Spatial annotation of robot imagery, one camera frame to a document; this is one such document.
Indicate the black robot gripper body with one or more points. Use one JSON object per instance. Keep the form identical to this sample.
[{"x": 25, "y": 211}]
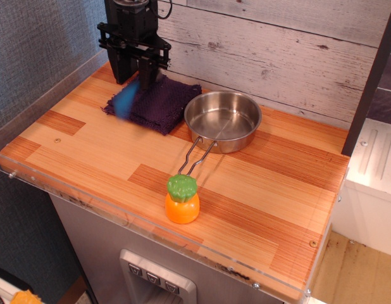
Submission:
[{"x": 135, "y": 23}]

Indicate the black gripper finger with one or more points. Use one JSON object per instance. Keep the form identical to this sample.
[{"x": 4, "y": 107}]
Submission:
[
  {"x": 122, "y": 63},
  {"x": 148, "y": 71}
]

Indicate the blue-handled metal spoon spatula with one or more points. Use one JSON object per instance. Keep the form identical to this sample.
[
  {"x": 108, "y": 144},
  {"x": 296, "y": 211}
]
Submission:
[{"x": 123, "y": 101}]

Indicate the folded purple cloth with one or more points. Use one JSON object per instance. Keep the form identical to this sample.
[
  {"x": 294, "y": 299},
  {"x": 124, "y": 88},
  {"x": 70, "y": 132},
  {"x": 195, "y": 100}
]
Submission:
[{"x": 161, "y": 106}]

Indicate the stainless steel pan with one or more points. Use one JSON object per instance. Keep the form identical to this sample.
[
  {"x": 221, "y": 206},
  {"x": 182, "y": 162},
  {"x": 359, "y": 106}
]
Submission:
[{"x": 220, "y": 122}]

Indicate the clear acrylic table guard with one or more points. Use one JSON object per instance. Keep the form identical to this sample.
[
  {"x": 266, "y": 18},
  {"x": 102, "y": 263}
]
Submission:
[{"x": 265, "y": 209}]

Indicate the orange toy carrot green top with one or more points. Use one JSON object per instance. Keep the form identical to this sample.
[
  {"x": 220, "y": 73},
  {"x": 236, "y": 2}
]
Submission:
[{"x": 182, "y": 204}]

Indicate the silver toy fridge cabinet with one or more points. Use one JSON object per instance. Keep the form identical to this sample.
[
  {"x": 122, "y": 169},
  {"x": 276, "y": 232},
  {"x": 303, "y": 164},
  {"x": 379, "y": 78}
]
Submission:
[{"x": 98, "y": 242}]

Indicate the water dispenser button panel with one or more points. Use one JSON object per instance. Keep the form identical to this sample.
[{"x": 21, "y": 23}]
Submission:
[{"x": 148, "y": 282}]

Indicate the yellow toy object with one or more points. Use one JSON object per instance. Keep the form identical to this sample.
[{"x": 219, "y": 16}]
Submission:
[{"x": 25, "y": 297}]

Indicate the white toy sink unit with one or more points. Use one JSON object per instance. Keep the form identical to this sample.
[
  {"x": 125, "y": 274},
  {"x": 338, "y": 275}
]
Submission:
[{"x": 362, "y": 212}]

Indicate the dark brown vertical post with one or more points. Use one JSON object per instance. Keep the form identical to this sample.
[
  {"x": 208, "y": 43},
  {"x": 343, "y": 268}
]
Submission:
[{"x": 372, "y": 82}]

